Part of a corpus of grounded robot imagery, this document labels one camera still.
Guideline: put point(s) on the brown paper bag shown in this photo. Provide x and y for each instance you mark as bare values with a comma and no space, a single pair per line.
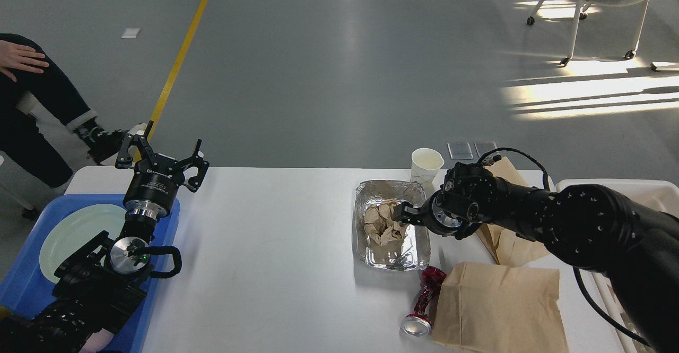
503,245
494,308

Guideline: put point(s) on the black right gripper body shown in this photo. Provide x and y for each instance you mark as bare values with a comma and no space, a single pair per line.
441,221

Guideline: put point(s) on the crushed red can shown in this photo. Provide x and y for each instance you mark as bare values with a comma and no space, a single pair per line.
418,323

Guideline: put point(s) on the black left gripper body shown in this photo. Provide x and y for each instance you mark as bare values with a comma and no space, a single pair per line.
152,194

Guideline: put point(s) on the front brown paper bag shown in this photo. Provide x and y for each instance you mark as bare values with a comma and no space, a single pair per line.
494,308

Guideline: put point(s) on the rear brown paper bag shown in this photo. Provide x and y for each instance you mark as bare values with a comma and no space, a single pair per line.
503,245

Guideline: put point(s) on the blue plastic tray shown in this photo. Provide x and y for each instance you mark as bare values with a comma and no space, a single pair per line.
27,292

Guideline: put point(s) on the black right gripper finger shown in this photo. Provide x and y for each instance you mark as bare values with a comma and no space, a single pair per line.
409,217
409,208

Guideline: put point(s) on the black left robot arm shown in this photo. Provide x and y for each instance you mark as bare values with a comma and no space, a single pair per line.
100,285

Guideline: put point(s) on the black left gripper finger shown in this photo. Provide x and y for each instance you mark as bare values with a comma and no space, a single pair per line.
190,172
136,149

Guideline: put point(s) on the person's left hand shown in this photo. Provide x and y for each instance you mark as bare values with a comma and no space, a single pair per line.
20,58

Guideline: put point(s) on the crumpled brown paper in tray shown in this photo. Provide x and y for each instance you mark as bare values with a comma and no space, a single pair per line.
379,224

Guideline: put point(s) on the pink mug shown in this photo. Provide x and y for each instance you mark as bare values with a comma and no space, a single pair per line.
97,342

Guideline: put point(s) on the white plastic bin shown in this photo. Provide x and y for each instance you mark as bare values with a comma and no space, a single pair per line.
585,329

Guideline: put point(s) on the metal floor socket plate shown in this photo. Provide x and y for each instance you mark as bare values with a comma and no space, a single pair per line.
469,150

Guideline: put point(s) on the aluminium foil tray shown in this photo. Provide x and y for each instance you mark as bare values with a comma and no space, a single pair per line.
414,252

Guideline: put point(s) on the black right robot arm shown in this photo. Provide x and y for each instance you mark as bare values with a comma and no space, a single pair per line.
588,226

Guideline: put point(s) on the rear white paper cup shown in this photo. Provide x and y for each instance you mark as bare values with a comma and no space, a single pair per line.
425,165

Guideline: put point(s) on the light green plate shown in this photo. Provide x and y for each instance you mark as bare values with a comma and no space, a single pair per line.
74,231

